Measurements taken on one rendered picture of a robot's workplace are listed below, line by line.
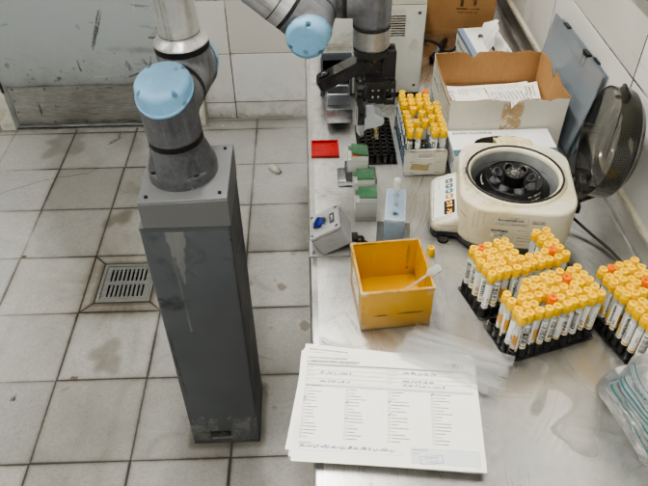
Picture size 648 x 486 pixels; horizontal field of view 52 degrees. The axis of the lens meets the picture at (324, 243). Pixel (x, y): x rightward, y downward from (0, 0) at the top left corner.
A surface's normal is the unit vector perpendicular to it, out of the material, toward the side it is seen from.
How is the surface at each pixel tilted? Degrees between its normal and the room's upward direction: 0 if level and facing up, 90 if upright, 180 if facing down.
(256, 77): 90
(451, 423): 0
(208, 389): 90
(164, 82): 10
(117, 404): 0
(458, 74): 88
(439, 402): 1
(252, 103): 90
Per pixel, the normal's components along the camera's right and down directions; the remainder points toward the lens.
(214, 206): 0.03, 0.67
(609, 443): -0.01, -0.74
